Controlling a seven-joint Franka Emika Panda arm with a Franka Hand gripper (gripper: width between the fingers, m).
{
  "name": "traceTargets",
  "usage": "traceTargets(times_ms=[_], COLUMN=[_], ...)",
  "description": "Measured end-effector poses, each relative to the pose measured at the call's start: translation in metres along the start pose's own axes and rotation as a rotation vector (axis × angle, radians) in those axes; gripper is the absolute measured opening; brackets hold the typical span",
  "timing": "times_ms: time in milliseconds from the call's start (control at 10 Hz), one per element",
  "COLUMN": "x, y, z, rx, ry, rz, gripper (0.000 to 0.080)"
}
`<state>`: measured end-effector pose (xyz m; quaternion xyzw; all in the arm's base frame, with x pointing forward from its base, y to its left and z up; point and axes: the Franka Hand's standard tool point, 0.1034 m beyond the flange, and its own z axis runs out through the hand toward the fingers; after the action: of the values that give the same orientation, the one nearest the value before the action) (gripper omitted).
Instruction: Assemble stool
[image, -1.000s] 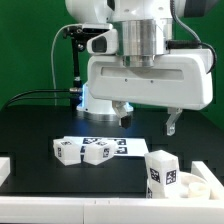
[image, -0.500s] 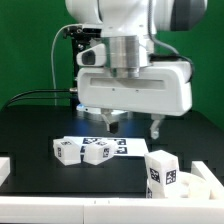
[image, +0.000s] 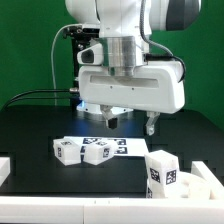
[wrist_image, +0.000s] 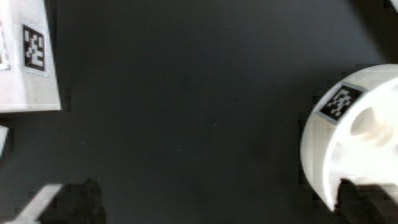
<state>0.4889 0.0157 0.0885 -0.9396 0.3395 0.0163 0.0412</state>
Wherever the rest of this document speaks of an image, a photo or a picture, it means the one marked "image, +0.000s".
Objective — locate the white round stool seat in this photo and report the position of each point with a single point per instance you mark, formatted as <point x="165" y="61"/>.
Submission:
<point x="178" y="185"/>

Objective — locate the white marker sheet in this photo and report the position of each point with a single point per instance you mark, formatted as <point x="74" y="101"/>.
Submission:
<point x="125" y="146"/>

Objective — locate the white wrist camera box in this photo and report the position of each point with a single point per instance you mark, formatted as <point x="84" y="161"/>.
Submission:
<point x="91" y="56"/>

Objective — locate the white left rail block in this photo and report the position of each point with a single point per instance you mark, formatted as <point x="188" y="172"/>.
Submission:
<point x="4" y="169"/>

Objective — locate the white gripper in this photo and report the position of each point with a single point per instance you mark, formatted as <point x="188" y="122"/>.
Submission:
<point x="155" y="87"/>

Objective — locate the black camera stand pole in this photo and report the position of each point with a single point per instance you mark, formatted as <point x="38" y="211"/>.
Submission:
<point x="76" y="48"/>

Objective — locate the white front rail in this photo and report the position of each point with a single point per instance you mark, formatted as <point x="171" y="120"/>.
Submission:
<point x="47" y="210"/>

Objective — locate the black camera on stand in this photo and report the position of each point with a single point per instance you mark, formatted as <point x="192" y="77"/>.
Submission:
<point x="81" y="31"/>

